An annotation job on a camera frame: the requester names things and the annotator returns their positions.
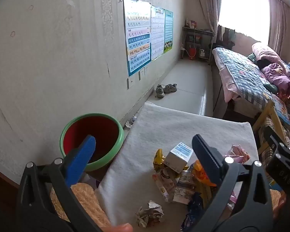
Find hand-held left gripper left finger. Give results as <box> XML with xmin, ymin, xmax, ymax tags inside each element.
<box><xmin>16</xmin><ymin>135</ymin><xmax>112</xmax><ymax>232</ymax></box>

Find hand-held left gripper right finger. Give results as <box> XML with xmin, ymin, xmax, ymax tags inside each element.
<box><xmin>182</xmin><ymin>134</ymin><xmax>275</xmax><ymax>232</ymax></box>

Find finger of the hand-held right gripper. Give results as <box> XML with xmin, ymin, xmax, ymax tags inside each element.
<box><xmin>268</xmin><ymin>134</ymin><xmax>290</xmax><ymax>154</ymax></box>

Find white box with blue print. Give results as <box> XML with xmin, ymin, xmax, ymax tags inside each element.
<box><xmin>164</xmin><ymin>142</ymin><xmax>194</xmax><ymax>173</ymax></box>

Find red bin with green rim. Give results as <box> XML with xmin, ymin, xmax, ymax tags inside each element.
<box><xmin>60</xmin><ymin>113</ymin><xmax>124</xmax><ymax>172</ymax></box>

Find person's left hand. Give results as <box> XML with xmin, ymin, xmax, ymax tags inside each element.
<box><xmin>109</xmin><ymin>223</ymin><xmax>134</xmax><ymax>232</ymax></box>

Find orange snack wrapper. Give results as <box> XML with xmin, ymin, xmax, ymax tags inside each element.
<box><xmin>190</xmin><ymin>161</ymin><xmax>217</xmax><ymax>194</ymax></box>

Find plaid cushion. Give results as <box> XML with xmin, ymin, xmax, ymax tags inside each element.
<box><xmin>258</xmin><ymin>118</ymin><xmax>282</xmax><ymax>155</ymax></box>

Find pink foil wrapper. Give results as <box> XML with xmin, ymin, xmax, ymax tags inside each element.
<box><xmin>223</xmin><ymin>144</ymin><xmax>251</xmax><ymax>165</ymax></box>

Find wooden chair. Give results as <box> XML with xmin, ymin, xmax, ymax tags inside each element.
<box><xmin>252</xmin><ymin>100</ymin><xmax>290</xmax><ymax>155</ymax></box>

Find colourful picture book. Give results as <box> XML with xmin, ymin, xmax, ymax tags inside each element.
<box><xmin>272</xmin><ymin>94</ymin><xmax>290</xmax><ymax>126</ymax></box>

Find white towel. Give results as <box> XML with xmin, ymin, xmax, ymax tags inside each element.
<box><xmin>94</xmin><ymin>101</ymin><xmax>259</xmax><ymax>228</ymax></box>

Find yellow snack wrapper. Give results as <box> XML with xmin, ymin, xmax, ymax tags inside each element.
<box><xmin>153</xmin><ymin>148</ymin><xmax>166</xmax><ymax>173</ymax></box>

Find light pink packet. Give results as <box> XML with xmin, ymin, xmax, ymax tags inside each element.
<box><xmin>228</xmin><ymin>193</ymin><xmax>240</xmax><ymax>211</ymax></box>

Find teal cloth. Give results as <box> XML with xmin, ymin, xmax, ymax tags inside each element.
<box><xmin>266</xmin><ymin>83</ymin><xmax>279</xmax><ymax>94</ymax></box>

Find blue snack wrapper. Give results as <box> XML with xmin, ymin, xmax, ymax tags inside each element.
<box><xmin>181</xmin><ymin>193</ymin><xmax>205</xmax><ymax>232</ymax></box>

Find purple jacket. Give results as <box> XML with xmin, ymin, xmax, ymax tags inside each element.
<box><xmin>261</xmin><ymin>63</ymin><xmax>290</xmax><ymax>95</ymax></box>

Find bed with quilts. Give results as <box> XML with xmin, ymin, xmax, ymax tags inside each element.
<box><xmin>213</xmin><ymin>47</ymin><xmax>288</xmax><ymax>107</ymax></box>

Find black cloth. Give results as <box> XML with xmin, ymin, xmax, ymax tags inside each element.
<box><xmin>257</xmin><ymin>59</ymin><xmax>271</xmax><ymax>69</ymax></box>

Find pink bed sheet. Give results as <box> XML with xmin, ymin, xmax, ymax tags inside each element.
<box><xmin>214</xmin><ymin>53</ymin><xmax>242</xmax><ymax>102</ymax></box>

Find crumpled silver wrapper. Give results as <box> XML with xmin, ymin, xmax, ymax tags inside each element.
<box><xmin>135</xmin><ymin>200</ymin><xmax>165</xmax><ymax>228</ymax></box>

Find dark wooden furniture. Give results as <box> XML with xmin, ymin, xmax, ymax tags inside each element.
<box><xmin>0</xmin><ymin>163</ymin><xmax>22</xmax><ymax>199</ymax></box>

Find pink pillow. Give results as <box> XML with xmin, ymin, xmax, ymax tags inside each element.
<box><xmin>251</xmin><ymin>42</ymin><xmax>281</xmax><ymax>61</ymax></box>

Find patterned beige curtain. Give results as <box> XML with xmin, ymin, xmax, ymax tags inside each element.
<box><xmin>268</xmin><ymin>0</ymin><xmax>290</xmax><ymax>54</ymax></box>
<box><xmin>196</xmin><ymin>0</ymin><xmax>223</xmax><ymax>33</ymax></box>

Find dark hanging clothes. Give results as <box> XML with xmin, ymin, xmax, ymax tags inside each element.
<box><xmin>217</xmin><ymin>25</ymin><xmax>237</xmax><ymax>49</ymax></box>

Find metal shelf rack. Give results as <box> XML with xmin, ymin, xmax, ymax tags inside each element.
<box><xmin>182</xmin><ymin>26</ymin><xmax>215</xmax><ymax>65</ymax></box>

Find bright window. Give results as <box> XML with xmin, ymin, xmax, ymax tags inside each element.
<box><xmin>219</xmin><ymin>0</ymin><xmax>271</xmax><ymax>44</ymax></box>

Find bed frame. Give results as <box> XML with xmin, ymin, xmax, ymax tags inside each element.
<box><xmin>211</xmin><ymin>65</ymin><xmax>257</xmax><ymax>119</ymax></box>

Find green bordered wall poster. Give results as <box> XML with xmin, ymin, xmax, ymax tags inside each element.
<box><xmin>163</xmin><ymin>9</ymin><xmax>174</xmax><ymax>54</ymax></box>

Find blue bordered wall poster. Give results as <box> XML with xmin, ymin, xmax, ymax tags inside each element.
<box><xmin>123</xmin><ymin>0</ymin><xmax>152</xmax><ymax>77</ymax></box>

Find white chart wall poster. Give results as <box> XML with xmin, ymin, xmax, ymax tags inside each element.
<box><xmin>150</xmin><ymin>5</ymin><xmax>165</xmax><ymax>61</ymax></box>

